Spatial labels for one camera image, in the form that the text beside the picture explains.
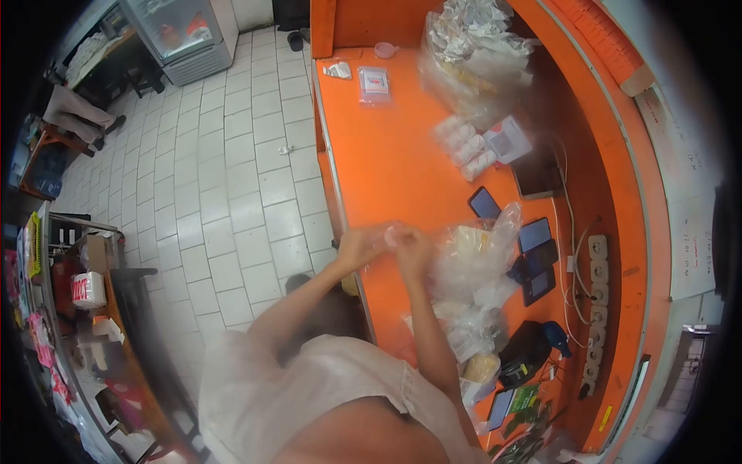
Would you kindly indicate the person's right hand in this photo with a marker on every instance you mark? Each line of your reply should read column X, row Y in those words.
column 413, row 252

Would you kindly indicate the person's left hand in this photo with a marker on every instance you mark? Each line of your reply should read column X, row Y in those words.
column 360, row 246

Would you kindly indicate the person's left fingers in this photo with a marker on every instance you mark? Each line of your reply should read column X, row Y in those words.
column 377, row 235

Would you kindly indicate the person's right fingers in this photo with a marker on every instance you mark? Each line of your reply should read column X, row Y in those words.
column 401, row 238

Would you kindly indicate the small clear plastic bag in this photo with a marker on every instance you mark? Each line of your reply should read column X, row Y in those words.
column 389, row 232

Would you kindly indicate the pile of clear plastic bags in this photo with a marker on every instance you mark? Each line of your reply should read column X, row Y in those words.
column 475, row 267

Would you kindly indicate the pack of white paper rolls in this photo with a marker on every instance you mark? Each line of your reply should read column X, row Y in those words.
column 464, row 148

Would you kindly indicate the small white paper scrap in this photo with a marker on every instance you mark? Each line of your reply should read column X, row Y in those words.
column 284, row 149

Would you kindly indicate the black smartphone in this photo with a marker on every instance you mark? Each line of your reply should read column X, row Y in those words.
column 544, row 256

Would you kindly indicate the white square box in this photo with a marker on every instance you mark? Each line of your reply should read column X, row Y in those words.
column 508, row 139

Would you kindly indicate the clear zip bag red label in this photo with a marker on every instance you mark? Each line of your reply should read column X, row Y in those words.
column 374, row 85

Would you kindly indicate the dark tablet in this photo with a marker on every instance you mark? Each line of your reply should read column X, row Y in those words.
column 537, row 174

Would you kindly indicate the yellow food in plastic bag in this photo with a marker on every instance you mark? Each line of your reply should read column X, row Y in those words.
column 481, row 368

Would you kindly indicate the person's body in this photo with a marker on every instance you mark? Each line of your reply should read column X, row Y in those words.
column 324, row 383

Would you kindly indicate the crumpled white paper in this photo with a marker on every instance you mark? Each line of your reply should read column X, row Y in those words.
column 337, row 70

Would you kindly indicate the small pink bowl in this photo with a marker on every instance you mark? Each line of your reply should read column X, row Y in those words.
column 385, row 50

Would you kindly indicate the large bag of foil wrappers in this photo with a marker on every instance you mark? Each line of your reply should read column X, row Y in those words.
column 475, row 58

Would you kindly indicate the green packet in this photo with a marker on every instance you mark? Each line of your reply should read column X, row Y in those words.
column 525, row 401

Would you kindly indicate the white power strip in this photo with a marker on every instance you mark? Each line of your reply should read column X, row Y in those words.
column 597, row 313

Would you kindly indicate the pair of dark sandals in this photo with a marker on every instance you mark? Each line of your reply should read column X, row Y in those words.
column 298, row 38

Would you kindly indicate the glass door display fridge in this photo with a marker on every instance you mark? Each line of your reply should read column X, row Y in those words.
column 182, row 38

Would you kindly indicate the white box with red print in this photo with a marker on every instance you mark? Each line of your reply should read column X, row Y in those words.
column 88, row 290

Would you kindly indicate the cluttered wooden counter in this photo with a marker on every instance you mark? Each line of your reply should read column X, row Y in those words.
column 87, row 359

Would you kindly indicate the dark table with white stacks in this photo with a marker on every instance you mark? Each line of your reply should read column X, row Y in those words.
column 107, row 58

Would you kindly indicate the wooden table with cloth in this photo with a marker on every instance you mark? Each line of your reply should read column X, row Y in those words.
column 69, row 133

